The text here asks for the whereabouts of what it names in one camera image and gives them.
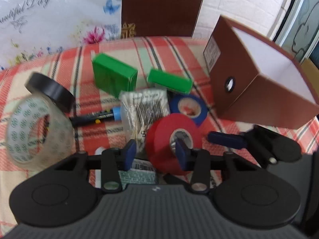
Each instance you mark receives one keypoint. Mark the blue tape roll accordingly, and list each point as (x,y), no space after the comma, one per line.
(174,105)

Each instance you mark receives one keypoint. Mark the clear tape roll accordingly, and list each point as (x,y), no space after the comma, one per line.
(59,139)

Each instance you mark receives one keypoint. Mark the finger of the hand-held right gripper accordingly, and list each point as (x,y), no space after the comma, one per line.
(225,140)

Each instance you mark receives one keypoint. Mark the red tape roll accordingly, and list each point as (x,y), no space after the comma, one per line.
(159,142)

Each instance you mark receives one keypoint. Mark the cardboard piece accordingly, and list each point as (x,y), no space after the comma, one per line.
(312,68)

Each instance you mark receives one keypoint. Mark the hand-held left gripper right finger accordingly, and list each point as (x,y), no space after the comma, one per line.
(181,154)

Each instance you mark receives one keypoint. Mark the black tape roll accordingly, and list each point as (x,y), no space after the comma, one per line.
(53,89)

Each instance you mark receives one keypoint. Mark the brown headboard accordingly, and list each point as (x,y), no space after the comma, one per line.
(162,7)

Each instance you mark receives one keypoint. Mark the green printed packet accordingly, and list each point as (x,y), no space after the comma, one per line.
(140,175)

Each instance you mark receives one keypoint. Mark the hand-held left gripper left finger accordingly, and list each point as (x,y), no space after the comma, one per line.
(130,153)

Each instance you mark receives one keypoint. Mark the black pen with blue cap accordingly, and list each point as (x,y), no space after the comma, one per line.
(92,117)

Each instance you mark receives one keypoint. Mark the large green box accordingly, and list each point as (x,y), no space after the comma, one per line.
(112,74)

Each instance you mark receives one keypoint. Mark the window frame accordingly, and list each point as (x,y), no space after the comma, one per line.
(299,17)

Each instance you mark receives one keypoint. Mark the brown box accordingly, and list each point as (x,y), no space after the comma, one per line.
(236,97)

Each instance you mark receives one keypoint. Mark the small green box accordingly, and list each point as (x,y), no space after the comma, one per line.
(169,81)

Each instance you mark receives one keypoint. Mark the white floral pillow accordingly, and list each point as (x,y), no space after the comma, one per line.
(49,22)

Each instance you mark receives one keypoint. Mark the cotton swab bag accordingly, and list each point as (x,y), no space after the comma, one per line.
(144,107)

